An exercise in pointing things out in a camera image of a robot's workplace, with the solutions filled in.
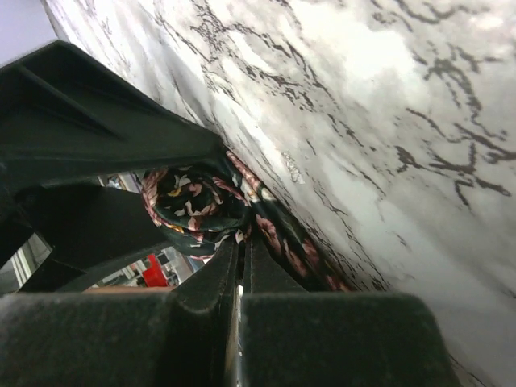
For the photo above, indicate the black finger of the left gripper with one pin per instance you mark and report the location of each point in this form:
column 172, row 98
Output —
column 92, row 231
column 64, row 115

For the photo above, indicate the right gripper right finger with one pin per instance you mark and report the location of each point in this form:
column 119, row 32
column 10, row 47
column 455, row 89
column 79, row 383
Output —
column 292, row 337

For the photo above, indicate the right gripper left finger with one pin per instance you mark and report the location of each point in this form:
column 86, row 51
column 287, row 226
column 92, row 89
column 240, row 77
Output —
column 186, row 337

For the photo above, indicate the dark floral rose tie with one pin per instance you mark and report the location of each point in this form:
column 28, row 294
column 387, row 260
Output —
column 199, row 206

